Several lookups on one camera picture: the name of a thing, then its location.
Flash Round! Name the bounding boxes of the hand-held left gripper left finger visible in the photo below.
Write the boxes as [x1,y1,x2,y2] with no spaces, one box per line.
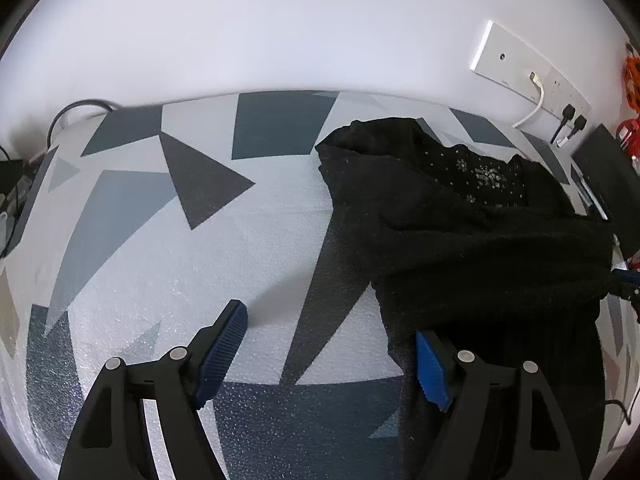
[59,299,249,480]

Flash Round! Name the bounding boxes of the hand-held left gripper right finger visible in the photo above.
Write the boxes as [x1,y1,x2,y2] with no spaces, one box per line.
[415,330,583,480]

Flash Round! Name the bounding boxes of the black printed top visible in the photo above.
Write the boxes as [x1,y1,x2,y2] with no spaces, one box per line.
[315,116,617,480]

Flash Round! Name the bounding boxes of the geometric patterned foam mat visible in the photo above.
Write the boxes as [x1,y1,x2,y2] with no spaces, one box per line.
[0,90,638,480]

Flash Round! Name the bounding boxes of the red ornament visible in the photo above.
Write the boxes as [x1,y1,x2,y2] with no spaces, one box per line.
[616,116,640,143]

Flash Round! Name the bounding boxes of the black plug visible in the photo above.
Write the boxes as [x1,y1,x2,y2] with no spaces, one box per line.
[564,115,589,149]
[550,104,577,144]

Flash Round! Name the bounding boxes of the orange flower decoration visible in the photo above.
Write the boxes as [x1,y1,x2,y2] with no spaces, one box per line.
[621,42,640,112]

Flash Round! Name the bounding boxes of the black power strip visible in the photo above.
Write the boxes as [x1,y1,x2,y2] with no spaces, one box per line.
[0,159,27,197]

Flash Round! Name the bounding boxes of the black floor cable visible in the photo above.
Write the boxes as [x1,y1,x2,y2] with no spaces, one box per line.
[601,399,634,425]

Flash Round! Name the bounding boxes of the white charging cable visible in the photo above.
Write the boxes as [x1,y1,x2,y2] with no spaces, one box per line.
[511,72,547,129]

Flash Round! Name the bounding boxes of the white wall socket panel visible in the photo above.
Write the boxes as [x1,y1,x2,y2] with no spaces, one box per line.
[469,20,592,117]

